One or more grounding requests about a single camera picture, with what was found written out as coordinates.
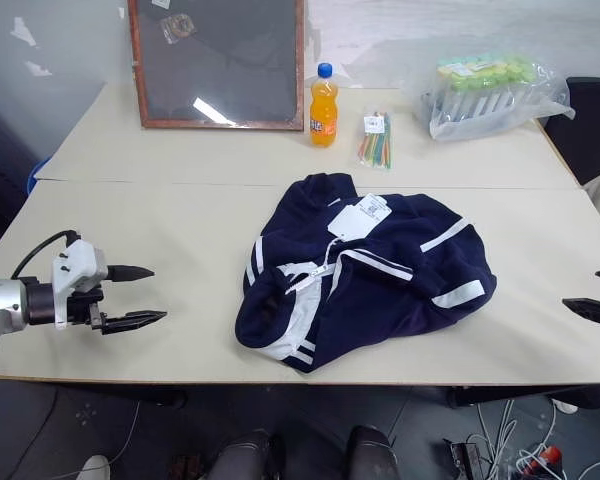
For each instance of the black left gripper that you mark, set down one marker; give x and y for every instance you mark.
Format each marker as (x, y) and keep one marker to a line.
(82, 307)

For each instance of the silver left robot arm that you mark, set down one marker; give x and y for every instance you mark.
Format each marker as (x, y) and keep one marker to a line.
(2, 300)

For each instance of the black chair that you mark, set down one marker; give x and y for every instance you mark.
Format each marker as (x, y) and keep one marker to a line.
(587, 135)

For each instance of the red floor object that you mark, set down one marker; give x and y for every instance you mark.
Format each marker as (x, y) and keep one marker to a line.
(547, 456)

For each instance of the white shoe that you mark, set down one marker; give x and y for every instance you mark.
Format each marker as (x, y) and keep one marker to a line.
(94, 468)

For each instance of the clear plastic bag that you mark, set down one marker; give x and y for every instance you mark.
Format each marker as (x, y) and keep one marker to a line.
(545, 95)

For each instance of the dark rounded shape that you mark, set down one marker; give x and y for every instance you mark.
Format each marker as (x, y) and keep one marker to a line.
(372, 455)
(245, 457)

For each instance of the black power strip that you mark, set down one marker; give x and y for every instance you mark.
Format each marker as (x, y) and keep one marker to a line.
(464, 460)

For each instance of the navy white-striped zip jacket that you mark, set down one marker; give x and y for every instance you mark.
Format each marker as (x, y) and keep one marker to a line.
(380, 300)

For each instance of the plain white hang tag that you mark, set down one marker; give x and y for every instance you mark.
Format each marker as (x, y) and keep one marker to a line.
(351, 224)

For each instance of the rack of green-capped tubes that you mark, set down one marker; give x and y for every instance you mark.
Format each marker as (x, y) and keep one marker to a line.
(475, 82)

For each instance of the white paper scrap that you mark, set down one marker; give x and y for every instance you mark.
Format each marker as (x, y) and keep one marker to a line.
(39, 68)
(24, 30)

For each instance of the printed white hang tag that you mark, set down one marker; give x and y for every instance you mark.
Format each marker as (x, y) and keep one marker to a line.
(375, 206)

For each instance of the wooden-framed dark board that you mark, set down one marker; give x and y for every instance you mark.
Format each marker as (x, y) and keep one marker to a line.
(220, 60)

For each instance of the orange soda bottle blue cap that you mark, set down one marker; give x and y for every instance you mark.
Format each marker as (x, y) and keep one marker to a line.
(324, 110)

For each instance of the pack of coloured sticks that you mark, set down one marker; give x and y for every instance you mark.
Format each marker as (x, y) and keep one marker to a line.
(375, 142)

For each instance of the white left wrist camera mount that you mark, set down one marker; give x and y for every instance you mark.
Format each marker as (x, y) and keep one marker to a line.
(75, 260)

